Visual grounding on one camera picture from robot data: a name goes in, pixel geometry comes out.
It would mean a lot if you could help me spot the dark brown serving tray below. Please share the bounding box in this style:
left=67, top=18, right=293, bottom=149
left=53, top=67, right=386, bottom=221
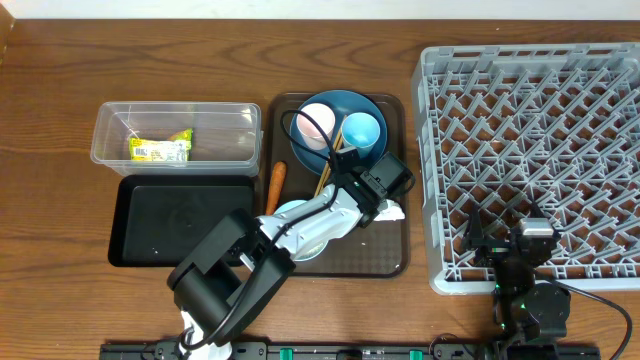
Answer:
left=258, top=93, right=410, bottom=278

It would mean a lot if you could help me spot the dark blue plate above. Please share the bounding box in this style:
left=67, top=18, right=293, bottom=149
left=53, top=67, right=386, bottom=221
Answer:
left=291, top=90, right=388, bottom=175

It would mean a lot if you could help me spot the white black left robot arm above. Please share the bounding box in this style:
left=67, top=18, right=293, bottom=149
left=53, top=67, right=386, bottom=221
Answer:
left=167, top=166, right=415, bottom=359

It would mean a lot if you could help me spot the light blue plastic cup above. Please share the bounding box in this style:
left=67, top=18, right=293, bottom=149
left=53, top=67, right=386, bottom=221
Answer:
left=341, top=112, right=381, bottom=158

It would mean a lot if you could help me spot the grey plastic dishwasher rack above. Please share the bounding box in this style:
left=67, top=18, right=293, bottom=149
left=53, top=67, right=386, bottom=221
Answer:
left=411, top=43, right=639, bottom=295

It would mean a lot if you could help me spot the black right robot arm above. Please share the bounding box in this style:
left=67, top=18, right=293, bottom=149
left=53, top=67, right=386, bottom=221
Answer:
left=462, top=204, right=570, bottom=359

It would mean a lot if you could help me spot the orange carrot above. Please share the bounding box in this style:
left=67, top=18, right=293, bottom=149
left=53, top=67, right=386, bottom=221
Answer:
left=265, top=161, right=287, bottom=215

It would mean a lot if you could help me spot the white paper napkin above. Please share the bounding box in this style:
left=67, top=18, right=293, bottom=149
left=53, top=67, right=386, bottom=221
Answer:
left=374, top=199, right=406, bottom=222

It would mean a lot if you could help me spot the clear plastic waste bin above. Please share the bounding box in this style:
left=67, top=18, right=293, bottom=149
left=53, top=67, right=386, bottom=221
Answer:
left=89, top=101, right=263, bottom=178

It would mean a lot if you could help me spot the black rectangular tray bin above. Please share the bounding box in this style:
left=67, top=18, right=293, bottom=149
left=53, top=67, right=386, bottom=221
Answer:
left=108, top=175, right=254, bottom=267

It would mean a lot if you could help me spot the yellow green snack wrapper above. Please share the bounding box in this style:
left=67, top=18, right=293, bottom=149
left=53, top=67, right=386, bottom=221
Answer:
left=128, top=128, right=193, bottom=162

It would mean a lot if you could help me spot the pink plastic cup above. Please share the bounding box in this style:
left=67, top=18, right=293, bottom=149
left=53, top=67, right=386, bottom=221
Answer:
left=295, top=102, right=337, bottom=151

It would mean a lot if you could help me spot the light blue bowl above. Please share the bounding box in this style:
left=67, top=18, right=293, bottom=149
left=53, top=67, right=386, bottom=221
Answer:
left=275, top=200, right=328, bottom=262

